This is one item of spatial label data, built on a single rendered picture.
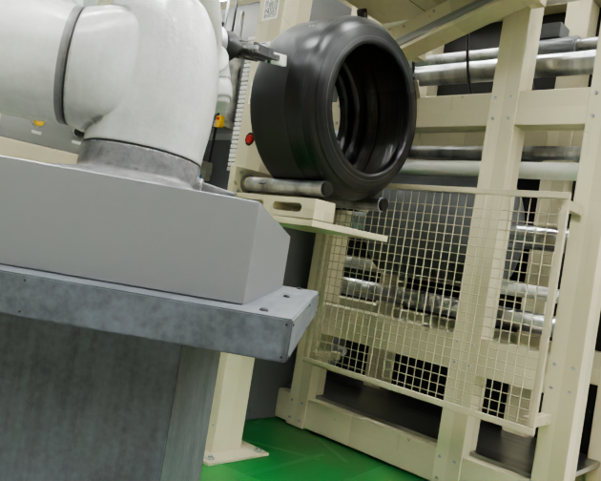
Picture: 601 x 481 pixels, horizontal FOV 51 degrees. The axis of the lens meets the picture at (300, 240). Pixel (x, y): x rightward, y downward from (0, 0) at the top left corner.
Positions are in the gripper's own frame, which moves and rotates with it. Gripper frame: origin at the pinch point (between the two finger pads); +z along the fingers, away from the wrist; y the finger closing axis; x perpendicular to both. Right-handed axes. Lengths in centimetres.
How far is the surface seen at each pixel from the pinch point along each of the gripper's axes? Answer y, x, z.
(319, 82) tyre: -10.7, 6.1, 6.6
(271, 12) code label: 31.7, -23.1, 26.7
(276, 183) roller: 8.1, 34.4, 10.8
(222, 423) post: 26, 115, 10
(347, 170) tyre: -11.6, 29.2, 20.4
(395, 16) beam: 15, -31, 74
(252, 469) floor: 12, 126, 11
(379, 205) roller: -10, 39, 39
